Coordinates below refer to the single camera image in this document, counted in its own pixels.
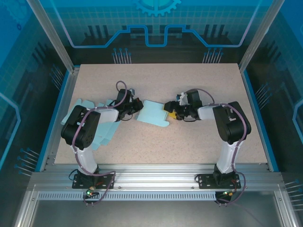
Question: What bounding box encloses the light blue paper box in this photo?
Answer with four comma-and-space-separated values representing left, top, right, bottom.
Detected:
60, 99, 121, 151
136, 99, 170, 128

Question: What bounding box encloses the blue table edge strip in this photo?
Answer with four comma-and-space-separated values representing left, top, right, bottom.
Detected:
241, 70, 280, 172

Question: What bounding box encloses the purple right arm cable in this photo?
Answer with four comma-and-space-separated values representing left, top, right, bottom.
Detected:
186, 88, 252, 207

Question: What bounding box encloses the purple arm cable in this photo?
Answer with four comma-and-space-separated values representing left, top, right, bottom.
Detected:
186, 88, 252, 207
72, 80, 137, 207

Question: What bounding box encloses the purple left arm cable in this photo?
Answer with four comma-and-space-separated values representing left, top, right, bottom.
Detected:
72, 80, 137, 207

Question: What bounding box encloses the aluminium frame side rail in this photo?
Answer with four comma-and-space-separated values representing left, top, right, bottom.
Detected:
39, 70, 80, 172

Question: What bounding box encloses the aluminium frame cross rail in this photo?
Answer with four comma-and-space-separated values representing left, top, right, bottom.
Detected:
27, 163, 285, 192

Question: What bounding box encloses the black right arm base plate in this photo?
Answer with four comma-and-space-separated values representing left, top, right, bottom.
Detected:
197, 173, 242, 190

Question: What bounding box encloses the slotted grey cable duct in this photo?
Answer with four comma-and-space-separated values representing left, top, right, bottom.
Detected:
37, 192, 218, 201

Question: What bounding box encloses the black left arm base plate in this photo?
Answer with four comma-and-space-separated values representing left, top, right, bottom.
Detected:
72, 172, 116, 190

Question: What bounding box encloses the aluminium frame post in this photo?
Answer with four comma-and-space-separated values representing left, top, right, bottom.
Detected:
26, 0, 80, 74
239, 0, 286, 73

